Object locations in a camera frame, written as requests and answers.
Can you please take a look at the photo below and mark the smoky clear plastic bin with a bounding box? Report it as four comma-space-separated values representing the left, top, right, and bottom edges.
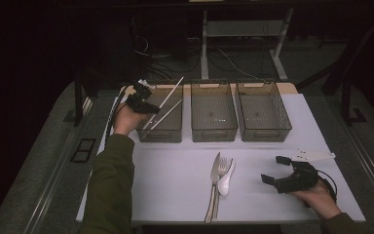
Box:
190, 80, 240, 143
235, 79, 293, 143
134, 81, 184, 144

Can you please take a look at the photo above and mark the white ceramic spoon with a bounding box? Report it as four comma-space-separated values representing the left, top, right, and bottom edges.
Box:
217, 158, 237, 197

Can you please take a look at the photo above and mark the white table cover sheet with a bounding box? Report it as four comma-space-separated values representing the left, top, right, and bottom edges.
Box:
76, 93, 366, 224

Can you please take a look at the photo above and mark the black floor cable bundle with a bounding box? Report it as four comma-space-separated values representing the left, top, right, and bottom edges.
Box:
132, 32, 203, 82

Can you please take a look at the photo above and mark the person's left hand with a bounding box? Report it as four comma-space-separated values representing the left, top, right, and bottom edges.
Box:
113, 102, 150, 137

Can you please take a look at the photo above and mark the black metal stand post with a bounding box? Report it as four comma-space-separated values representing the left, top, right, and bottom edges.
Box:
73, 71, 94, 128
340, 79, 368, 127

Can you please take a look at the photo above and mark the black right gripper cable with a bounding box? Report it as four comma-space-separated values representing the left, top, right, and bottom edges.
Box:
318, 169, 339, 205

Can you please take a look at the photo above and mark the white metal desk frame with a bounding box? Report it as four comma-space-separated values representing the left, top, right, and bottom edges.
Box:
200, 8, 295, 82

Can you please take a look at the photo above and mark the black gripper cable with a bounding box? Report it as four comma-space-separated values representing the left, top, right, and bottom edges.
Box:
105, 86, 129, 141
318, 169, 339, 205

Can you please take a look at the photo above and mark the steel table knife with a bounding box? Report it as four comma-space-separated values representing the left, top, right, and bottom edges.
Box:
204, 151, 222, 224

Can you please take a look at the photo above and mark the pale chopstick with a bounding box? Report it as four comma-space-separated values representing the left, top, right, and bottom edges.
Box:
149, 99, 183, 132
141, 76, 185, 131

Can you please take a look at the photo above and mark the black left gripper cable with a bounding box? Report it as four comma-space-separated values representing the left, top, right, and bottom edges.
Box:
105, 86, 129, 141

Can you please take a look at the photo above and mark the white floor cable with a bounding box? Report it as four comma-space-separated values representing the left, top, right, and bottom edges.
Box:
217, 48, 261, 81

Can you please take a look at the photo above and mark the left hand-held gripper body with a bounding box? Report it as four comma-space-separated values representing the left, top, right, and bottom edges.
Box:
125, 79, 157, 114

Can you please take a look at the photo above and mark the steel fork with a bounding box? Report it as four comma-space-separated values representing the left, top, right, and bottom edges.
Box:
211, 156, 229, 220

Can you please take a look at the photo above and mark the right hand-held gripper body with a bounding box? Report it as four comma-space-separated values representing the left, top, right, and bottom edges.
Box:
274, 147, 337, 195

